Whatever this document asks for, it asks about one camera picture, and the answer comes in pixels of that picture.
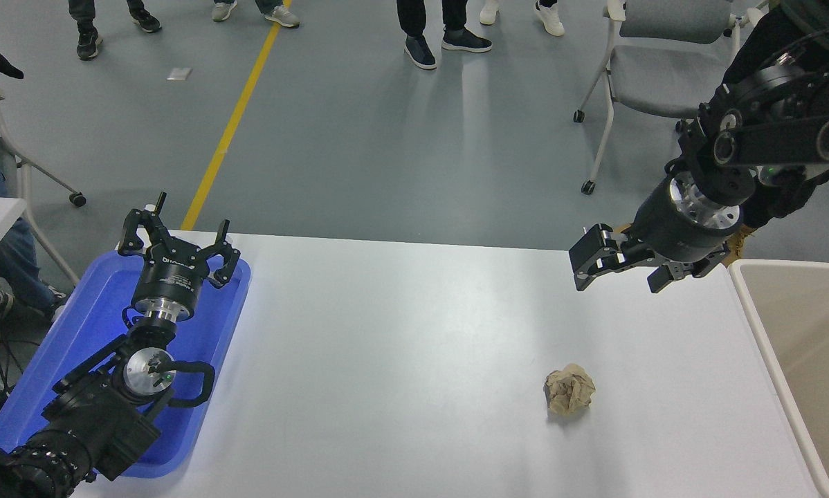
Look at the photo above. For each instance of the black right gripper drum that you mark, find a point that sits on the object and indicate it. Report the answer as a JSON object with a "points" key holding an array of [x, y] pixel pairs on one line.
{"points": [[670, 232]]}

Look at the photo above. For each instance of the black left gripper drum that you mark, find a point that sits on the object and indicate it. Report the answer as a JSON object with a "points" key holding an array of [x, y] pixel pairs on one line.
{"points": [[169, 280]]}

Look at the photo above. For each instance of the tan paper ball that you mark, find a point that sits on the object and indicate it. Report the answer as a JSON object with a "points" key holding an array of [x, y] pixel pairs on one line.
{"points": [[570, 391]]}

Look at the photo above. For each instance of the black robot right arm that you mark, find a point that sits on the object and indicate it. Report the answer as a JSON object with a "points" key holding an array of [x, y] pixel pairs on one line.
{"points": [[781, 138]]}

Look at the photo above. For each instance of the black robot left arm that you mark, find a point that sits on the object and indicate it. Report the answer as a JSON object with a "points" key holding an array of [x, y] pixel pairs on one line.
{"points": [[96, 415]]}

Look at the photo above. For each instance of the blue plastic tray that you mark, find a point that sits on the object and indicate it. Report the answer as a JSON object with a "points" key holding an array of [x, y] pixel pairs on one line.
{"points": [[89, 325]]}

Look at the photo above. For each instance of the white-framed wheeled chair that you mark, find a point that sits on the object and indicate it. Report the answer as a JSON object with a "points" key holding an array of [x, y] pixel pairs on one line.
{"points": [[25, 181]]}

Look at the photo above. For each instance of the large pale bin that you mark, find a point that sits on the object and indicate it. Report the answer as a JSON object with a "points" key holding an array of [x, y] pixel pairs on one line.
{"points": [[802, 332]]}

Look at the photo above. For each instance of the grey wheeled chair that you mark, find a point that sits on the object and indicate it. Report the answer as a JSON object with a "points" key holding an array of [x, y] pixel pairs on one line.
{"points": [[657, 76]]}

